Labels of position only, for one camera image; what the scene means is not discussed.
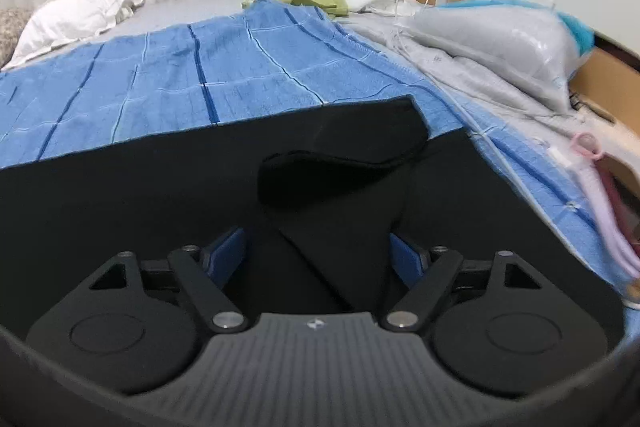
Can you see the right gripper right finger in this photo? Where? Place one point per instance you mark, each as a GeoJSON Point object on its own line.
{"type": "Point", "coordinates": [429, 275]}

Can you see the grey bagged bedding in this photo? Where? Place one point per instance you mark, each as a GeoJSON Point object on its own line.
{"type": "Point", "coordinates": [536, 48]}

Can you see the floral patterned pillow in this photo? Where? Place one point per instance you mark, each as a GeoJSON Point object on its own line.
{"type": "Point", "coordinates": [12, 23]}

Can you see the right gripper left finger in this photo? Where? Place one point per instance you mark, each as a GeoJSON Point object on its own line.
{"type": "Point", "coordinates": [202, 272]}

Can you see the black pants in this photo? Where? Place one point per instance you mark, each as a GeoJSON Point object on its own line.
{"type": "Point", "coordinates": [318, 191]}

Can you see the pink plastic hangers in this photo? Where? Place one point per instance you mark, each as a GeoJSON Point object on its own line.
{"type": "Point", "coordinates": [579, 158]}

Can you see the white pillow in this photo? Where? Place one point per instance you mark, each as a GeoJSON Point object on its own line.
{"type": "Point", "coordinates": [57, 23]}

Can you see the blue plaid blanket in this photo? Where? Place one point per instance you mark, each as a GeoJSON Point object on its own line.
{"type": "Point", "coordinates": [270, 59]}

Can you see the light grey quilt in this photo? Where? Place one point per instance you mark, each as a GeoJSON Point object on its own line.
{"type": "Point", "coordinates": [463, 77]}

